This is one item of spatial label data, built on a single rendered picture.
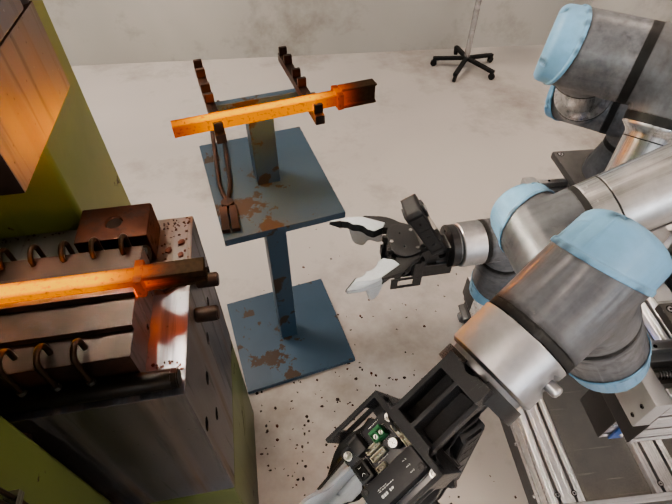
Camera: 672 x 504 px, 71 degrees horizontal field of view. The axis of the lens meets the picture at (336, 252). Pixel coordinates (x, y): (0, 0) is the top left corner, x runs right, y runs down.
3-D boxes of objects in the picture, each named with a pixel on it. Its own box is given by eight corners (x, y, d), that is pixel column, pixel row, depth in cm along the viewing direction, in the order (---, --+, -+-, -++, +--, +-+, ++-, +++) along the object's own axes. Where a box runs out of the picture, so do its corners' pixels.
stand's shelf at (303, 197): (299, 132, 142) (299, 126, 141) (345, 217, 117) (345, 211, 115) (200, 151, 135) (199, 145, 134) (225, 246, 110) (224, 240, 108)
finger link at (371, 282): (359, 320, 72) (397, 286, 76) (361, 297, 67) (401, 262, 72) (345, 309, 73) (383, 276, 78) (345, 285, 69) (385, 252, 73)
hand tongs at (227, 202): (206, 104, 149) (206, 100, 148) (220, 102, 150) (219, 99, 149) (222, 234, 110) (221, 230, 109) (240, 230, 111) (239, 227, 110)
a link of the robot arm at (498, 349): (493, 316, 41) (573, 388, 36) (456, 352, 41) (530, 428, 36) (480, 290, 34) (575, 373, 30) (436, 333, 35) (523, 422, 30)
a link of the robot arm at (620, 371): (608, 285, 49) (590, 228, 42) (674, 382, 42) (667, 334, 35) (536, 315, 52) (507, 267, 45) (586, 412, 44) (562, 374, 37)
